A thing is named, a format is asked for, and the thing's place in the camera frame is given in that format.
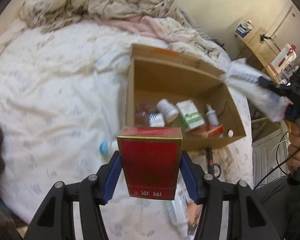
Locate crinkled white plastic packet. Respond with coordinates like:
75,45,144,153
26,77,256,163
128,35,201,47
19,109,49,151
221,59,289,122

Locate red gold box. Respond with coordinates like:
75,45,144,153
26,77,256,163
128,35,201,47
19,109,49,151
117,126,183,200

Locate white blue eye drops box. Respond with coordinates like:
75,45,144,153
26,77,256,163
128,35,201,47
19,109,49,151
148,113,165,127

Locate person's right hand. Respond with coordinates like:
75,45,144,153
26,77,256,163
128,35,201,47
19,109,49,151
287,123,300,173

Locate black scissors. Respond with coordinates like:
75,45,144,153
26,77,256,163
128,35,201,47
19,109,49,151
205,148,222,178

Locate blue capped white bottle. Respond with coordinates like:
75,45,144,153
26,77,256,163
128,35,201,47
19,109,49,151
99,139,119,157

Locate white tube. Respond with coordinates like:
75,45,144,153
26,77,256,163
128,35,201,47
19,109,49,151
167,178,203,239

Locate wooden shelf desk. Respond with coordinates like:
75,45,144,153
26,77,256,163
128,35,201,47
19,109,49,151
233,27,300,86

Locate flat red box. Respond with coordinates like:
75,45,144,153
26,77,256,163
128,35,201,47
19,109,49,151
188,125,223,138

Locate green white medicine box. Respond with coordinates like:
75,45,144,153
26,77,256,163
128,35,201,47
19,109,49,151
175,99,206,133

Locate small white dropper bottle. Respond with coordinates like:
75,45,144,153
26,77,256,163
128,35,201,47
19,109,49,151
206,104,219,126

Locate white pill bottle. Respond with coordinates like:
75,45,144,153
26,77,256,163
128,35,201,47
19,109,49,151
156,99,179,124

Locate blue white tissue pack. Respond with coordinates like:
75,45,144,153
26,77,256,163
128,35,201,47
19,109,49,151
236,20,254,38

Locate white floral bed sheet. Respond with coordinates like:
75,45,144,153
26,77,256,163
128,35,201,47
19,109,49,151
0,20,253,239

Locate open cardboard box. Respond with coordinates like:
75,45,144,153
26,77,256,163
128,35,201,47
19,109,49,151
126,44,246,151

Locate pink blanket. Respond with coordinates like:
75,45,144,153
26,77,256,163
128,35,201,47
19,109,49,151
93,15,199,43

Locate crumpled floral duvet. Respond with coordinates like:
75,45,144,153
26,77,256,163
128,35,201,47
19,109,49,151
20,0,221,60

